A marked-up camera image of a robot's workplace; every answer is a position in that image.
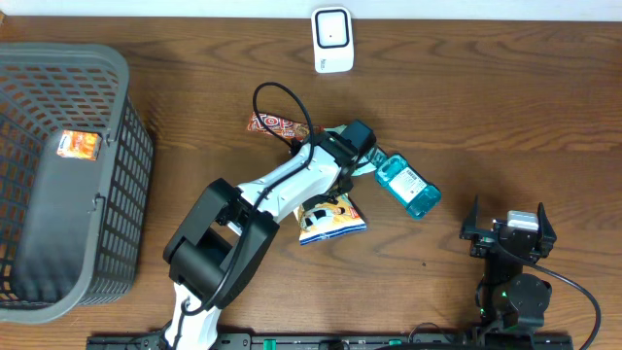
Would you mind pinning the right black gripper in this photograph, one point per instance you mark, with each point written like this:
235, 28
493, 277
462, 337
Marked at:
481, 242

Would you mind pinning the light teal wipes pack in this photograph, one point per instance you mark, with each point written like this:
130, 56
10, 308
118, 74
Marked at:
365, 165

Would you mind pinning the teal mouthwash bottle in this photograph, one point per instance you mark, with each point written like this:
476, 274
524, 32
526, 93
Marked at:
394, 174

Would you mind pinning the red Top chocolate bar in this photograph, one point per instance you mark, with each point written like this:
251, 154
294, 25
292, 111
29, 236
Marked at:
287, 129

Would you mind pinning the yellow chips bag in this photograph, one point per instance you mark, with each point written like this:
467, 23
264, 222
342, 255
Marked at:
326, 220

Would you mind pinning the small orange snack box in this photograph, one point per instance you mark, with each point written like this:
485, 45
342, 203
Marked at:
79, 145

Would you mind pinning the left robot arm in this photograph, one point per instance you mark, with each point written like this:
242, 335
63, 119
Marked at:
219, 245

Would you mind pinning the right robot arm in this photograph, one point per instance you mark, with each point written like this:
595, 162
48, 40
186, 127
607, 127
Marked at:
511, 300

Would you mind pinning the white barcode scanner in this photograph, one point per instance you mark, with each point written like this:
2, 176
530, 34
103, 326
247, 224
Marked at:
333, 41

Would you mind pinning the grey plastic basket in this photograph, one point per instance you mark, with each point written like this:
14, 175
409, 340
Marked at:
70, 228

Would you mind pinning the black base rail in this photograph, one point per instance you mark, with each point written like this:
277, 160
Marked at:
421, 340

